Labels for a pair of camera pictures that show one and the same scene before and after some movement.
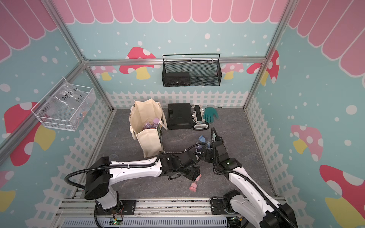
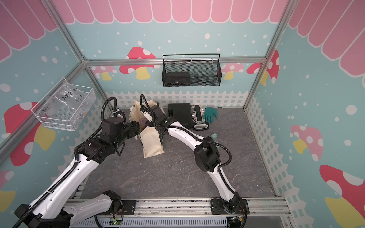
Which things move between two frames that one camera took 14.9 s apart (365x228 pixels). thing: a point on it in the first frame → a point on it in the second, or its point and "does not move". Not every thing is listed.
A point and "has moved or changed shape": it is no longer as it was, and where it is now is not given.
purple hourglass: x=156 y=121 has moved or changed shape
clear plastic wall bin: x=65 y=106 does not move
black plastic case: x=179 y=116 does not move
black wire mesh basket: x=192 y=73 does not move
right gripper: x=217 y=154 → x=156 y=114
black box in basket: x=177 y=79 does not move
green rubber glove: x=209 y=114 does not move
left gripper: x=194 y=173 → x=133 y=128
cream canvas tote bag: x=147 y=116 does not move
